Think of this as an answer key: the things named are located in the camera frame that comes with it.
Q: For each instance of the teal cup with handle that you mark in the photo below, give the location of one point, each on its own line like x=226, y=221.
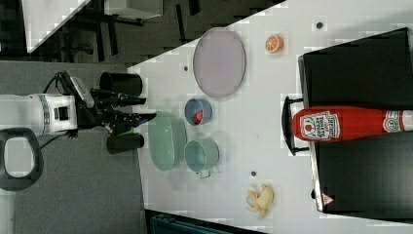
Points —
x=201, y=155

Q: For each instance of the black oven door handle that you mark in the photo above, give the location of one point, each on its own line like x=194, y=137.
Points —
x=287, y=132

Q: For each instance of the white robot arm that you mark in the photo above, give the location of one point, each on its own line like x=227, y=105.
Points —
x=26, y=119

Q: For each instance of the white background table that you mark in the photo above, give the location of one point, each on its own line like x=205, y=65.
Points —
x=42, y=18

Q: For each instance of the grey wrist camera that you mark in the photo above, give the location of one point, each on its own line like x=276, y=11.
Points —
x=83, y=91

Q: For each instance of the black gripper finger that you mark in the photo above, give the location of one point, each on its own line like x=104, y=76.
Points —
x=119, y=99
x=122, y=123

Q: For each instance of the blue small bowl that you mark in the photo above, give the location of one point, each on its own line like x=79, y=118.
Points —
x=197, y=111

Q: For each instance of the peeled banana toy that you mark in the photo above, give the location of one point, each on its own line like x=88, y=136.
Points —
x=260, y=202

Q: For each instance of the black toaster oven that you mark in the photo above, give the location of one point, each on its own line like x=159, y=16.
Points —
x=368, y=177

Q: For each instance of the red toy in bowl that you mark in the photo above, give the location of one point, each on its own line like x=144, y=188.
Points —
x=198, y=117

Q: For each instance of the green oval colander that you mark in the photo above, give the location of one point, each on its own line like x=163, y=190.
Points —
x=167, y=138

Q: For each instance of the red ketchup bottle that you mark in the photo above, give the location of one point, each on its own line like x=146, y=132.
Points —
x=340, y=123

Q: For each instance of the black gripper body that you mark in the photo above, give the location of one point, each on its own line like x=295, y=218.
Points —
x=88, y=118

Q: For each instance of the orange slice toy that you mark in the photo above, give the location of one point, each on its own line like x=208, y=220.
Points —
x=274, y=44

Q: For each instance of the purple round plate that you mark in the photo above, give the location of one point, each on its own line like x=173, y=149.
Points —
x=219, y=62

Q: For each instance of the black cylinder post upper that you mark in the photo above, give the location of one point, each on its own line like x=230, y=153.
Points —
x=130, y=84

